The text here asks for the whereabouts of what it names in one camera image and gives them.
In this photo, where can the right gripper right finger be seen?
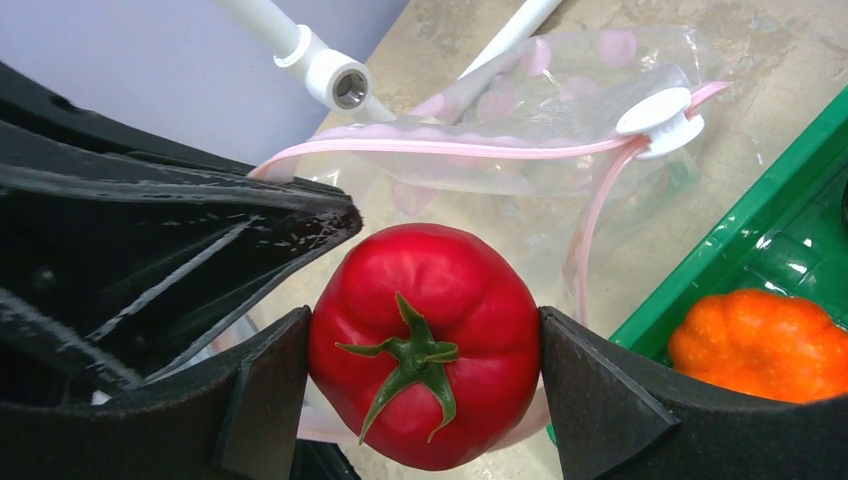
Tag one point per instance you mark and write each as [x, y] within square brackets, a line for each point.
[619, 415]

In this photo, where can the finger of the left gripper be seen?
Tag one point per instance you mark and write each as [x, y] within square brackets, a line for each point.
[124, 254]

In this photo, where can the green plastic tray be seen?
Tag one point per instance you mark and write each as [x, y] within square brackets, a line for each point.
[787, 235]

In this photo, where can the white PVC pipe frame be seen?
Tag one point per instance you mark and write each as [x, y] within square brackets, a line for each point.
[336, 80]

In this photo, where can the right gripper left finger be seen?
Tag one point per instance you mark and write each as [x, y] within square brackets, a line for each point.
[232, 416]

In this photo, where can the red tomato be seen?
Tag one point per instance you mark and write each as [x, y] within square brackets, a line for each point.
[427, 344]

